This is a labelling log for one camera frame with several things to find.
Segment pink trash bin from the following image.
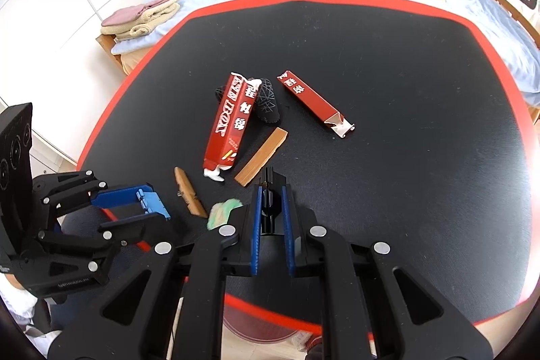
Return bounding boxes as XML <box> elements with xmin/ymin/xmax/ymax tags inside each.
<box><xmin>221</xmin><ymin>305</ymin><xmax>320</xmax><ymax>359</ymax></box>

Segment person's left leg jeans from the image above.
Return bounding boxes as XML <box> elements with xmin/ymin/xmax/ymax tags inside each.
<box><xmin>54</xmin><ymin>207</ymin><xmax>145</xmax><ymax>327</ymax></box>

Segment large red carton box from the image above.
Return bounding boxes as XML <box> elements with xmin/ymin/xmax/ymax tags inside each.
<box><xmin>202</xmin><ymin>72</ymin><xmax>262</xmax><ymax>182</ymax></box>

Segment brown cardboard strip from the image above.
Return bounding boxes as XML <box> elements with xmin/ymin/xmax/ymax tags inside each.
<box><xmin>234</xmin><ymin>128</ymin><xmax>288</xmax><ymax>187</ymax></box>

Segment folded towels stack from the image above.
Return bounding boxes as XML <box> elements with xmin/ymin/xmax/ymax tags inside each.
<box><xmin>101</xmin><ymin>0</ymin><xmax>181</xmax><ymax>41</ymax></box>

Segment red and black table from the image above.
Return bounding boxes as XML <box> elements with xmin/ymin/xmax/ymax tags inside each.
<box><xmin>79</xmin><ymin>0</ymin><xmax>539</xmax><ymax>323</ymax></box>

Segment blue plastic clip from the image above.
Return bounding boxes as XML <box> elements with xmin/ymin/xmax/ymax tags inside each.
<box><xmin>135</xmin><ymin>188</ymin><xmax>170</xmax><ymax>220</ymax></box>

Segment small red carton box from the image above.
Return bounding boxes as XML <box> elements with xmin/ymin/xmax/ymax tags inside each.
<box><xmin>277</xmin><ymin>70</ymin><xmax>355</xmax><ymax>139</ymax></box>

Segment black camera plate on gripper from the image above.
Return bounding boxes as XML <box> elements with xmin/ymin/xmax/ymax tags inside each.
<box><xmin>1</xmin><ymin>102</ymin><xmax>33</xmax><ymax>240</ymax></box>

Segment tan wooden clothespin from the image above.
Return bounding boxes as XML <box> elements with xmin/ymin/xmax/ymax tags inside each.
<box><xmin>174</xmin><ymin>167</ymin><xmax>208</xmax><ymax>218</ymax></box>

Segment green-white paper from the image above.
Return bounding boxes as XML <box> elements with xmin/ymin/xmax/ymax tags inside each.
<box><xmin>207</xmin><ymin>198</ymin><xmax>243</xmax><ymax>230</ymax></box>

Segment black triangular box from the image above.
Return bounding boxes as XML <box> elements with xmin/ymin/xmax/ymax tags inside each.
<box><xmin>255</xmin><ymin>166</ymin><xmax>291</xmax><ymax>236</ymax></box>

